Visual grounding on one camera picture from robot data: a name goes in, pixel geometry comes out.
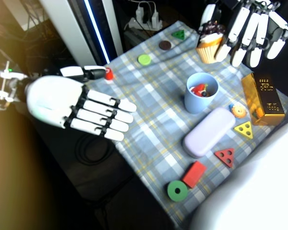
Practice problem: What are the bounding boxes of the red rectangular block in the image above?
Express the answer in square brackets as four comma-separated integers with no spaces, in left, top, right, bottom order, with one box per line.
[181,161,207,189]

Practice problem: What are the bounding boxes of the cupcake toy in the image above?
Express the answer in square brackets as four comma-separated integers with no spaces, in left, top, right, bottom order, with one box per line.
[196,21,227,64]

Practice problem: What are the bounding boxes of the orange gear toy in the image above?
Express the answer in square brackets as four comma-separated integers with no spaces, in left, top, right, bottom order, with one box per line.
[228,103,247,119]

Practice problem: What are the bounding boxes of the black coiled cable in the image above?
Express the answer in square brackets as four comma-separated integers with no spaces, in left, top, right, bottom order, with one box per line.
[74,134,115,166]

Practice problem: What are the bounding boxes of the yellow triangle block with holes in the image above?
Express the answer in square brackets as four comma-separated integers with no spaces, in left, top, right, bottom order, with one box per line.
[234,121,254,140]

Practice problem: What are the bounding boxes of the fruit tart toy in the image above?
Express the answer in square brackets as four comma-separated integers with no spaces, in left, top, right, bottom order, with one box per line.
[191,83,213,98]

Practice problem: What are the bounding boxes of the lilac glasses case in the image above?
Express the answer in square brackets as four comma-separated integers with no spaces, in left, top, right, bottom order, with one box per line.
[183,107,236,159]

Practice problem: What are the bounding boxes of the blue cup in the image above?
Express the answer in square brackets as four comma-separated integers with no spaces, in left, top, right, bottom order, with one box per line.
[183,72,219,115]

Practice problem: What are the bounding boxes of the white power strip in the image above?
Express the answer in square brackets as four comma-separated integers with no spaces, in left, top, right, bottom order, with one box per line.
[127,16,163,31]

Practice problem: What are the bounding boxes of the blue plaid cloth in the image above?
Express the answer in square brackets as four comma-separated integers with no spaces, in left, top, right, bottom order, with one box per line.
[83,20,288,228]

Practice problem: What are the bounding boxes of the brown disc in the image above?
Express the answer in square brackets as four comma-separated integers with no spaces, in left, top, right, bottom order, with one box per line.
[158,40,172,50]

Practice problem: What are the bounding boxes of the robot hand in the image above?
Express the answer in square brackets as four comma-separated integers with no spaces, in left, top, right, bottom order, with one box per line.
[199,0,288,68]
[25,65,137,142]

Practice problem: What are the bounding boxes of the green ring block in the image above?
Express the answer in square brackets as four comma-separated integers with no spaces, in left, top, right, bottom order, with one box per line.
[167,180,189,202]

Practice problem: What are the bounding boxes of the green triangle block with holes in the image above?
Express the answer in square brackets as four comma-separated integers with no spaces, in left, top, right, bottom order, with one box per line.
[171,30,186,41]

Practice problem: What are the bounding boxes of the white plug adapter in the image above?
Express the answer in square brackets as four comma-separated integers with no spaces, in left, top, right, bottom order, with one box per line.
[150,6,160,24]
[135,2,145,23]

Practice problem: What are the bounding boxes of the red triangle block with holes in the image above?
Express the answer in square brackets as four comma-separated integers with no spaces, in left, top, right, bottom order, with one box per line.
[214,148,235,169]

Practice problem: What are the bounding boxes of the white robot body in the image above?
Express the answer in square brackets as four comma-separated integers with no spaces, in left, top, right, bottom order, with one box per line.
[189,115,288,230]

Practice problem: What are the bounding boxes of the white pillar with blue light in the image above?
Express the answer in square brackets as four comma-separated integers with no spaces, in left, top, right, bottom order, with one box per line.
[39,0,124,69]

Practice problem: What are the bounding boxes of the light green disc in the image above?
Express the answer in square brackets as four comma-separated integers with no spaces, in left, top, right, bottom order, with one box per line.
[137,54,152,66]

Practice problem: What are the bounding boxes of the gold bar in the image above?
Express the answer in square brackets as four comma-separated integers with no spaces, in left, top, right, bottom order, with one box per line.
[241,72,286,126]

